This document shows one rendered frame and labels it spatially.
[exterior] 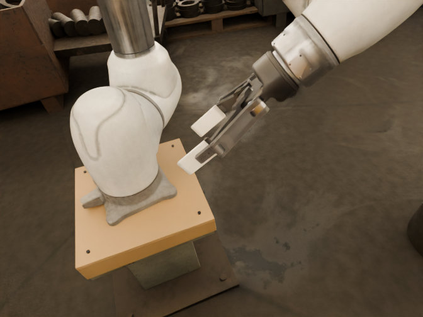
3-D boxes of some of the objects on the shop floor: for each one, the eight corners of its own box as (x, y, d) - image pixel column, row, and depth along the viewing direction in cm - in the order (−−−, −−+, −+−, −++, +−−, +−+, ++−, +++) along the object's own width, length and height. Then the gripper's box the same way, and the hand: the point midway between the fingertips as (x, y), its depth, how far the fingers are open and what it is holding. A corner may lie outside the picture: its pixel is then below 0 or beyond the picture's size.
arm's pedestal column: (109, 231, 113) (75, 182, 91) (201, 197, 119) (189, 145, 98) (120, 337, 85) (74, 304, 63) (239, 286, 92) (235, 241, 70)
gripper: (265, 35, 51) (187, 108, 60) (280, 70, 30) (157, 174, 39) (289, 65, 53) (211, 131, 63) (319, 117, 32) (194, 205, 42)
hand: (194, 144), depth 51 cm, fingers open, 13 cm apart
